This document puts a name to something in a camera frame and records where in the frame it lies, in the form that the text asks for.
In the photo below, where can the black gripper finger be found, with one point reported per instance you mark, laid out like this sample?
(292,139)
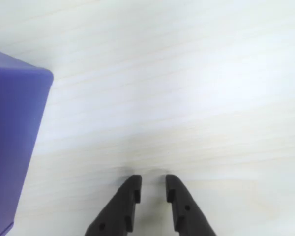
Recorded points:
(186,216)
(118,211)

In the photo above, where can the blue plastic box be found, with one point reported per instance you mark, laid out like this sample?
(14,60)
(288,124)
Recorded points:
(14,123)

